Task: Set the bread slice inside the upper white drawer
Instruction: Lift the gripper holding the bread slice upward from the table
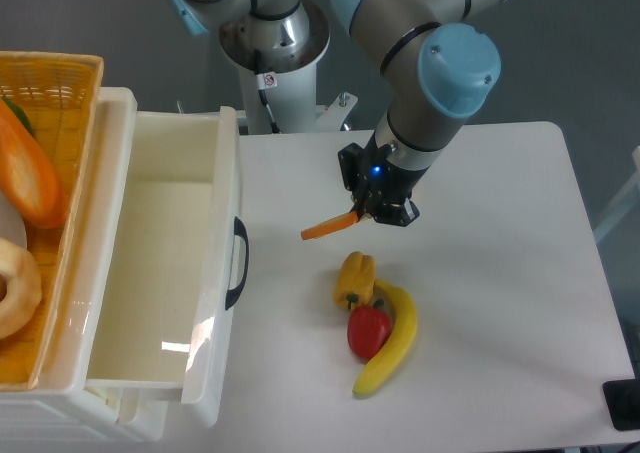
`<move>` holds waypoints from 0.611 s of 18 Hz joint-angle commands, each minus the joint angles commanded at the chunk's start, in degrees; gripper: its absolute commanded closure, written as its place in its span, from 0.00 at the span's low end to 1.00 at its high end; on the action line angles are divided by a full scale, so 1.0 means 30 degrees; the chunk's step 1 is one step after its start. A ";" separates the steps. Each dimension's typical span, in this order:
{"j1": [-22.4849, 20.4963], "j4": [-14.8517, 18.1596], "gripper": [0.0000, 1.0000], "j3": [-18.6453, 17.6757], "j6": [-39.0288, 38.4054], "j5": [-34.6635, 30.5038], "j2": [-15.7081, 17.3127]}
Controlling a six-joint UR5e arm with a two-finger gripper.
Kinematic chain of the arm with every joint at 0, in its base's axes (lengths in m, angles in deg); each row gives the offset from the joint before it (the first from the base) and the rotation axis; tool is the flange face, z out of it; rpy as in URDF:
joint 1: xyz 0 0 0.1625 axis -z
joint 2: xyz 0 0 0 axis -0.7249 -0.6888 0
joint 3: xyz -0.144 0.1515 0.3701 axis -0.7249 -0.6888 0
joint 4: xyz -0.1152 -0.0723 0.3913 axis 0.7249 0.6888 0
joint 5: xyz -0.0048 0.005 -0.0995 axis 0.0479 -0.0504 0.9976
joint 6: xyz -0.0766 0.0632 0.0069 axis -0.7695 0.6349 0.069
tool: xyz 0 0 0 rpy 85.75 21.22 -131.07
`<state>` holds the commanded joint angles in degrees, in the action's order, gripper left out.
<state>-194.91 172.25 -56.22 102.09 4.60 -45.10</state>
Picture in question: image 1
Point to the yellow bell pepper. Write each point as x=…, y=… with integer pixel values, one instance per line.
x=355, y=281

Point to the white chair frame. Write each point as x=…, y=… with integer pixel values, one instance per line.
x=622, y=203

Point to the black device at edge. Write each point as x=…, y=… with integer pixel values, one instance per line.
x=622, y=399

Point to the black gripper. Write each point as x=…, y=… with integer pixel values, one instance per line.
x=381, y=177

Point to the yellow banana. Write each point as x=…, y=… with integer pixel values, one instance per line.
x=389, y=358

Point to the green vegetable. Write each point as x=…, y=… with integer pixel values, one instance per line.
x=20, y=115

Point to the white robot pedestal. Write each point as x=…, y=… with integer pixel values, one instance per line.
x=276, y=61

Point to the open upper white drawer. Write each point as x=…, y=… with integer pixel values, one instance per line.
x=163, y=331

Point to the red bell pepper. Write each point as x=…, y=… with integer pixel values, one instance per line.
x=368, y=329

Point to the yellow woven basket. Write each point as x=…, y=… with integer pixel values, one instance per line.
x=59, y=93

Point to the white plastic drawer cabinet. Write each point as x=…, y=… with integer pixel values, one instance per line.
x=60, y=407

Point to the black drawer handle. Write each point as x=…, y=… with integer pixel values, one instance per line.
x=241, y=258

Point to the orange baguette bread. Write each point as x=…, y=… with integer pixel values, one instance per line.
x=29, y=179

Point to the beige bagel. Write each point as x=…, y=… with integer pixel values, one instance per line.
x=21, y=275

